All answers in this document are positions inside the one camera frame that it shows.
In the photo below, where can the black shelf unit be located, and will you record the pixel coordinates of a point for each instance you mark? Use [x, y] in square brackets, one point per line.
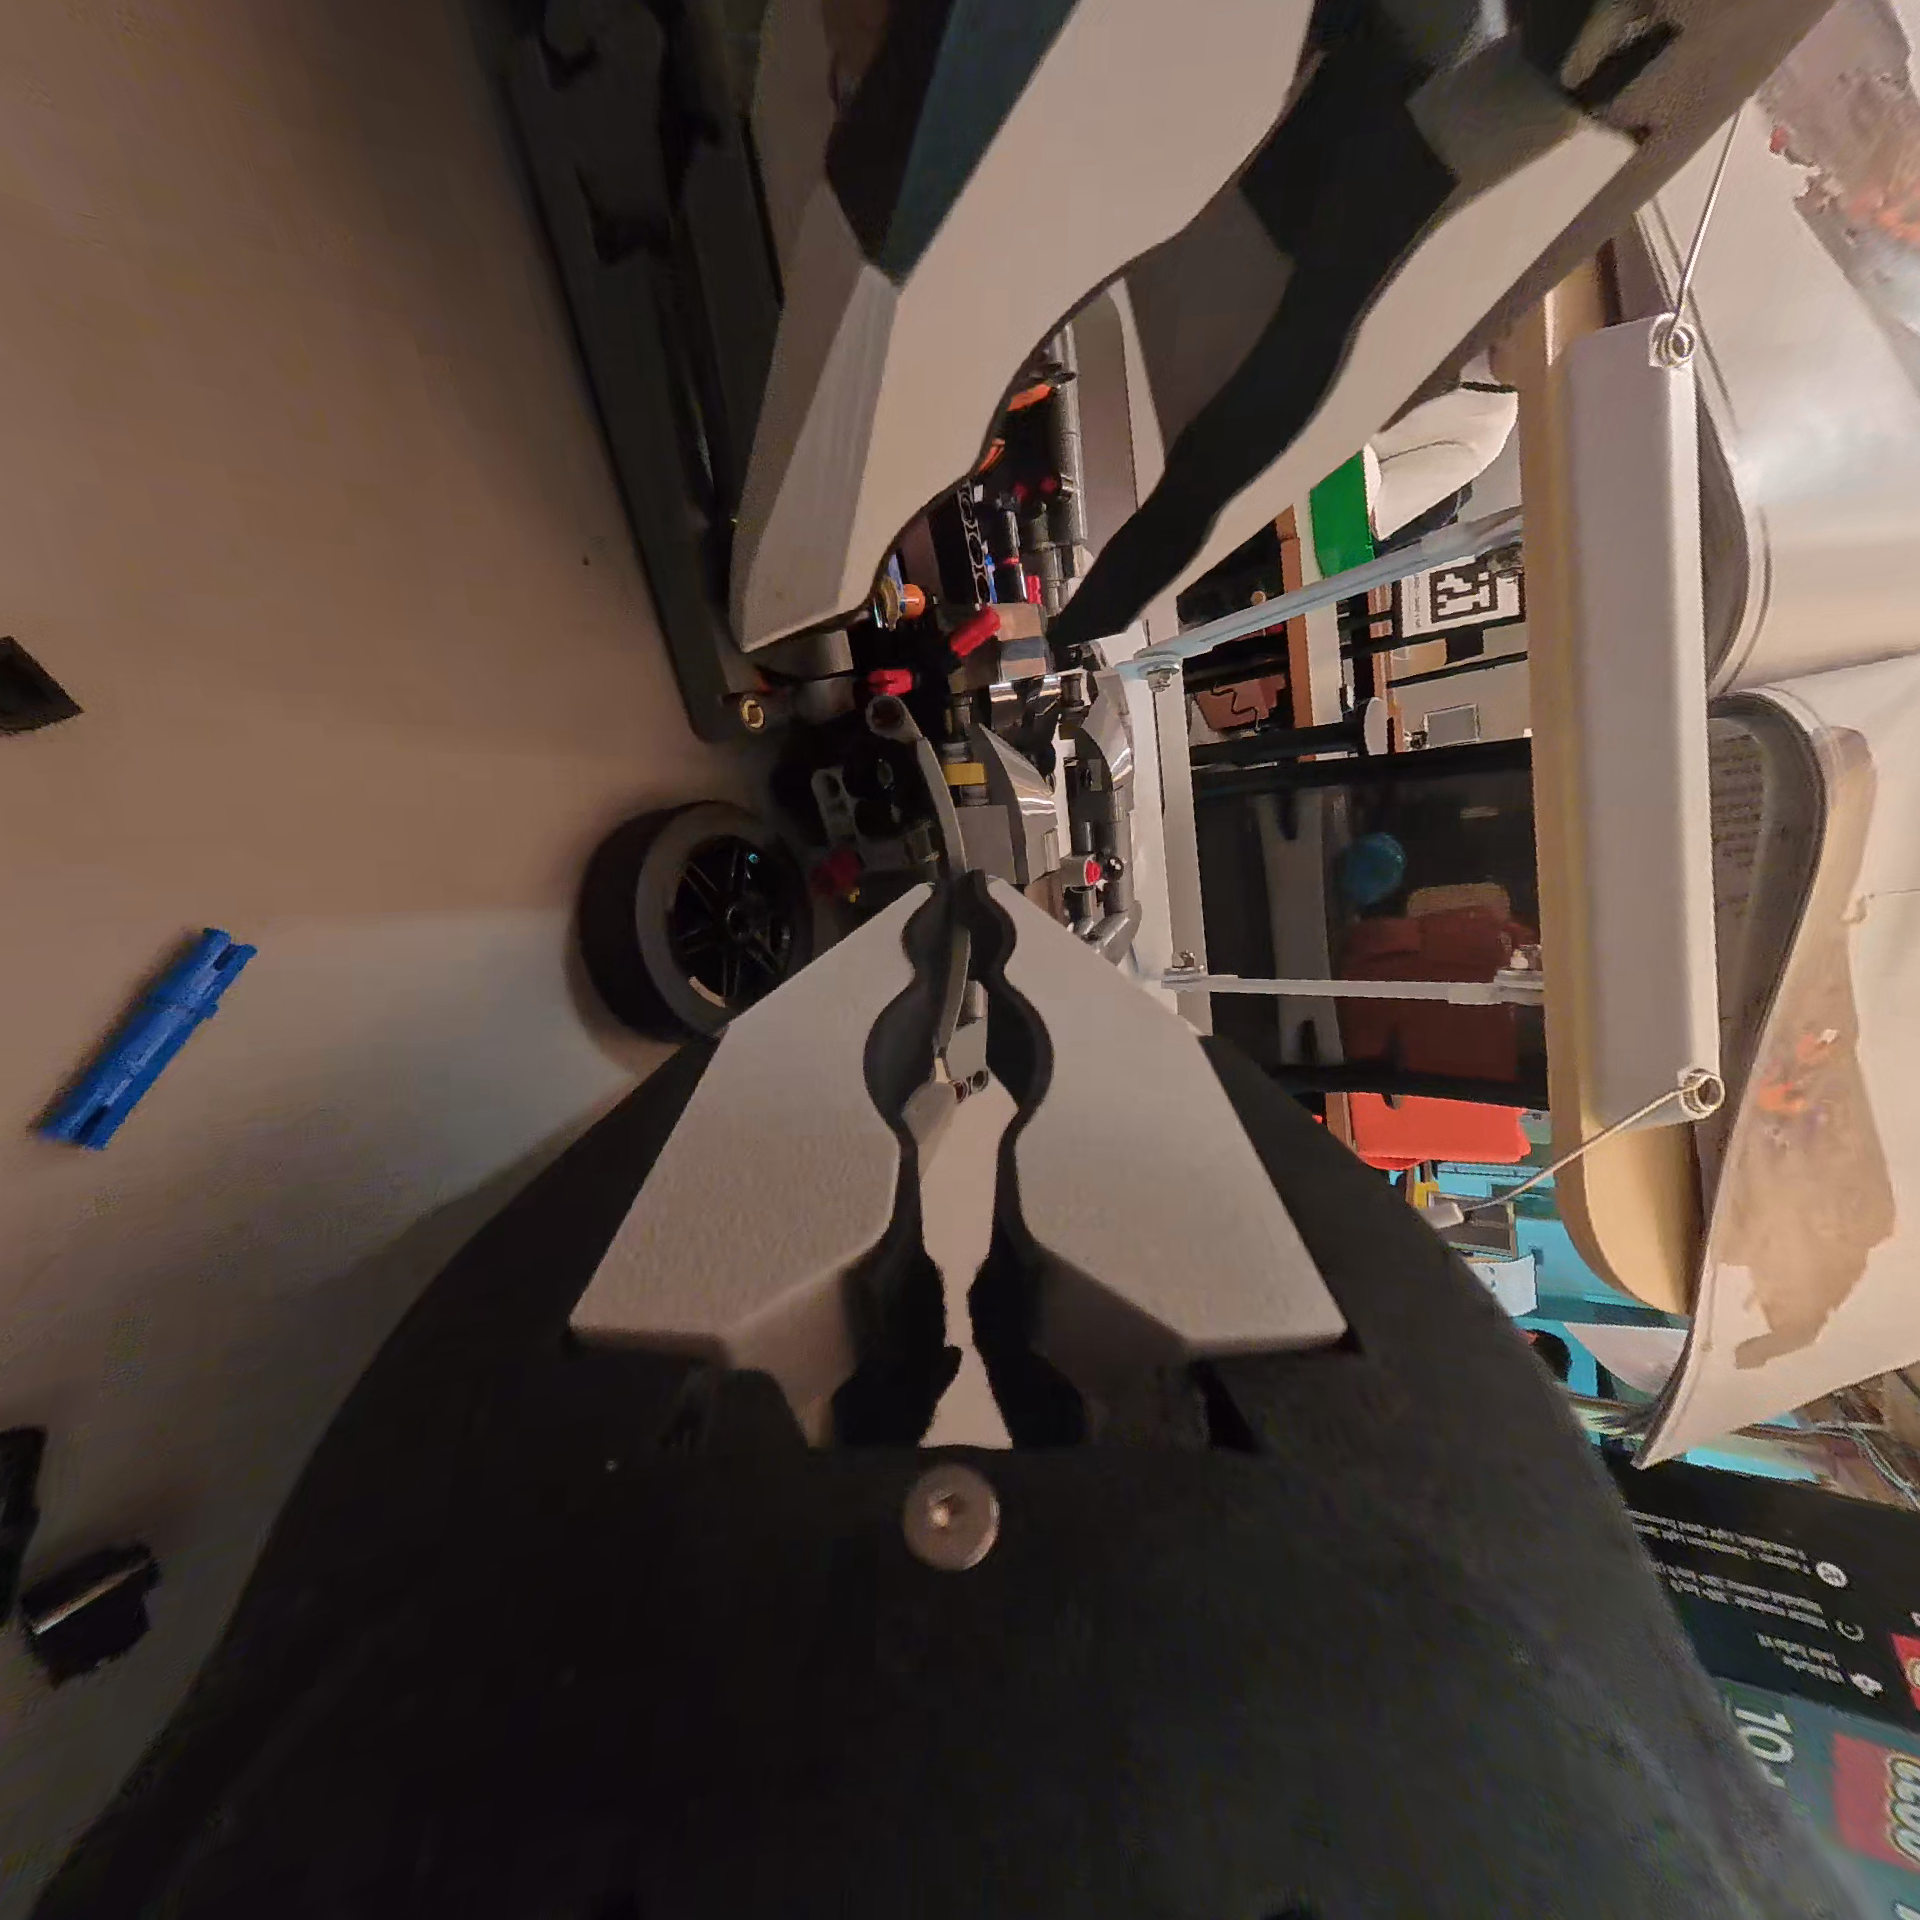
[1455, 818]

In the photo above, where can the green box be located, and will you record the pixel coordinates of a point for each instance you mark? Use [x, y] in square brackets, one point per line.
[1341, 517]

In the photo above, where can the blue ball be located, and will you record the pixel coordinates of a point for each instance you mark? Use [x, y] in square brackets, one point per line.
[1373, 870]

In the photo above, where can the lego instruction booklet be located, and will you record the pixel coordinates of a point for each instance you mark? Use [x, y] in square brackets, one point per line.
[1816, 450]

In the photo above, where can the cluster of small lego connectors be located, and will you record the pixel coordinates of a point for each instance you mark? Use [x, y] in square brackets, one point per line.
[83, 1613]

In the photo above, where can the grey lego car model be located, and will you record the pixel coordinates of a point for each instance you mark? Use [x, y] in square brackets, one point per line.
[645, 375]

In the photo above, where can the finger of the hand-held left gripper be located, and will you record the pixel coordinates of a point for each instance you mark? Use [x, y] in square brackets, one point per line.
[1441, 285]
[960, 375]

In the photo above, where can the blue lego pin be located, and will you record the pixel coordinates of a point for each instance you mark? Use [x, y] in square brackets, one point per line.
[143, 1043]

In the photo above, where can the black lego set box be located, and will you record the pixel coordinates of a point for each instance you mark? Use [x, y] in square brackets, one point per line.
[1799, 1650]

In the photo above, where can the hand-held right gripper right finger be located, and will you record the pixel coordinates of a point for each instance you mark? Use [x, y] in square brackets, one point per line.
[1155, 1184]

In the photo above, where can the small black lego bush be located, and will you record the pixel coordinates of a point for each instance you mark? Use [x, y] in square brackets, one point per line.
[30, 690]

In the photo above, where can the orange box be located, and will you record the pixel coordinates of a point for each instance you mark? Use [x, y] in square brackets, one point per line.
[1434, 1127]

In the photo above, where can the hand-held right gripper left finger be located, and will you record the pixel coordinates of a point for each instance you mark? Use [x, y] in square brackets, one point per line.
[751, 1184]

